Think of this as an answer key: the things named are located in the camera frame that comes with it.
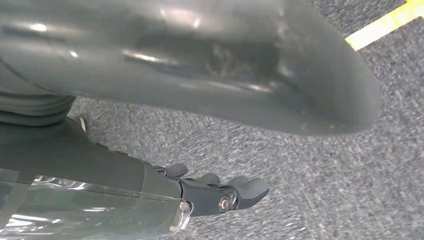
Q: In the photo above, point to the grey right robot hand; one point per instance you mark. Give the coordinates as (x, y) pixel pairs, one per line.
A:
(82, 185)

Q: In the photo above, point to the dark robot hip shell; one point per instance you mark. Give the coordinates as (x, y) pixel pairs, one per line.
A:
(198, 59)

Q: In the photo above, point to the yellow floor tape square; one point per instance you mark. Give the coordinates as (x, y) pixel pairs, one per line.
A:
(384, 24)

